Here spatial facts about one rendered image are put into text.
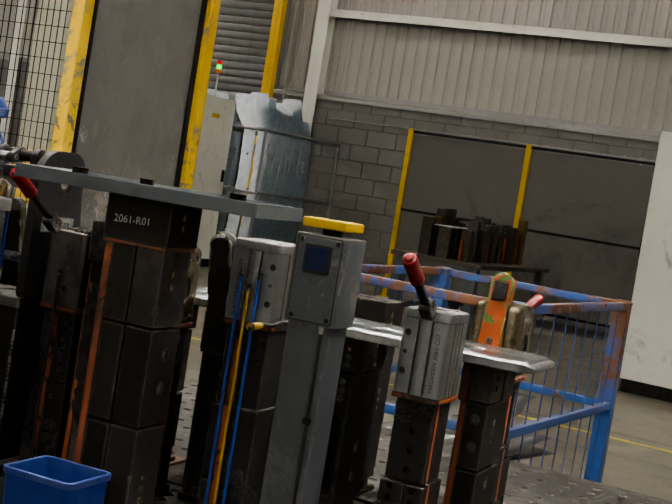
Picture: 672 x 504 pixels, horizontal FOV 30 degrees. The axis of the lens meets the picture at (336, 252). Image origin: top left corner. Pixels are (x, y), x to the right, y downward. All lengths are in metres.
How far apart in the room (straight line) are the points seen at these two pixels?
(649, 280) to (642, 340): 0.46
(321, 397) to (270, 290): 0.24
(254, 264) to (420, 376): 0.28
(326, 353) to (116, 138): 3.87
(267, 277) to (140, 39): 3.73
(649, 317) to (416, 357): 8.13
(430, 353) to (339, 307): 0.18
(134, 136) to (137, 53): 0.35
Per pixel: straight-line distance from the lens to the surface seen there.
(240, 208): 1.55
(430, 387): 1.67
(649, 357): 9.78
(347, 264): 1.55
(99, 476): 1.65
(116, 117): 5.34
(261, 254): 1.75
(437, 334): 1.66
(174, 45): 5.64
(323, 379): 1.56
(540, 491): 2.42
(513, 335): 1.99
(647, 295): 9.77
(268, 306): 1.76
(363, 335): 1.82
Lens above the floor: 1.20
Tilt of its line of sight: 3 degrees down
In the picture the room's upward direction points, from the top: 9 degrees clockwise
